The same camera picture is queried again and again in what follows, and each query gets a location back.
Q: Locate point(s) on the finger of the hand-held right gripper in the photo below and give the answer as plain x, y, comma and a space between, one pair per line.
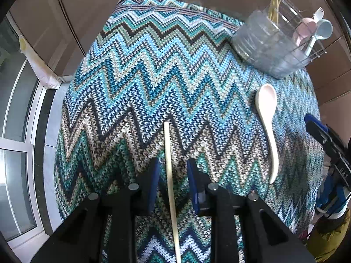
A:
315, 126

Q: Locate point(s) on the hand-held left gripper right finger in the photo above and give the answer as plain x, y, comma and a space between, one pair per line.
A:
194, 189

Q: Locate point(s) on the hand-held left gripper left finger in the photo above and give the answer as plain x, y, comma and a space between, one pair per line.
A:
153, 187

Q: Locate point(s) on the large white plastic spoon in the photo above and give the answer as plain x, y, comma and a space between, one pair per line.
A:
266, 98

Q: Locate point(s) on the light blue plastic spoon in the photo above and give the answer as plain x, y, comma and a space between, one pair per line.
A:
323, 28

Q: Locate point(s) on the pink plastic spoon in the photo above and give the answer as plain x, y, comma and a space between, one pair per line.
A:
308, 24

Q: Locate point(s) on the white plastic fork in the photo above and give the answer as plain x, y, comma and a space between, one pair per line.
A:
318, 13

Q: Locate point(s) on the person's right forearm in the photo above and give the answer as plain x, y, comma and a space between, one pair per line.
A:
329, 238

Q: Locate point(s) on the zigzag knit table cloth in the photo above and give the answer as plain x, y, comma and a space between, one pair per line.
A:
164, 87

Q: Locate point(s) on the beige masking tape strip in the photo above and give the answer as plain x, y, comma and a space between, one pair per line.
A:
38, 65

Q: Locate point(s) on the brown cardboard backdrop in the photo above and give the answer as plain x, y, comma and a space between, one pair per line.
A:
82, 11

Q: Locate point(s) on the white window frame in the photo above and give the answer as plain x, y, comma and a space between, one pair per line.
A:
22, 148

